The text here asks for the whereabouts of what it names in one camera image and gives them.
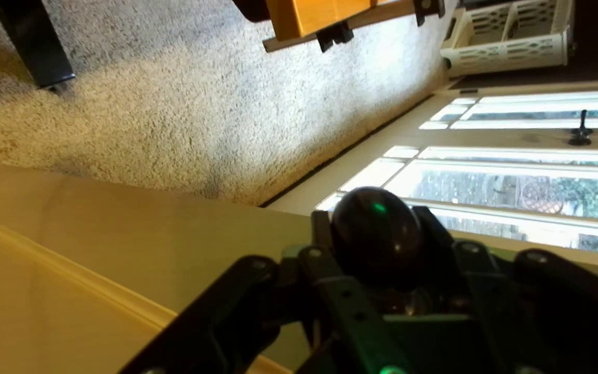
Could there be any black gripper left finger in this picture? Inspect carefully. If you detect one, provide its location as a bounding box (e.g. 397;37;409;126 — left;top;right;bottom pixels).
118;251;357;374

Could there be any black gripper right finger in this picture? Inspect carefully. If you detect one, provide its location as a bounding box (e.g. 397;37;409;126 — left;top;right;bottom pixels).
442;236;598;374

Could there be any white panel door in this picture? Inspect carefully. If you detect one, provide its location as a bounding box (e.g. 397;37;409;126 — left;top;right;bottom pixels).
0;161;598;374

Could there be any black round door knob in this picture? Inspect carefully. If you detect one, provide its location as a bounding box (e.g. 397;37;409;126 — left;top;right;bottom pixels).
329;184;427;290

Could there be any white glass french door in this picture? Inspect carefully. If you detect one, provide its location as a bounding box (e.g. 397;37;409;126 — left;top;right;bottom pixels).
310;87;598;259

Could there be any white plastic laundry basket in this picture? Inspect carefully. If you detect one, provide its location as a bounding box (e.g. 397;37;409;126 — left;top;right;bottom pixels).
439;0;580;78

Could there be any wooden furniture with black feet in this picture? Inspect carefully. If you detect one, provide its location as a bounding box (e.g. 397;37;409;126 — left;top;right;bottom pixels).
262;0;450;55

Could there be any black furniture leg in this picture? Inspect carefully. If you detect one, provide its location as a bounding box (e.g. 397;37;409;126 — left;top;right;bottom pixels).
0;0;79;91

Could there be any black french door handle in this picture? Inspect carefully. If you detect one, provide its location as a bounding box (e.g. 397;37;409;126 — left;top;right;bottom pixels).
568;108;596;148

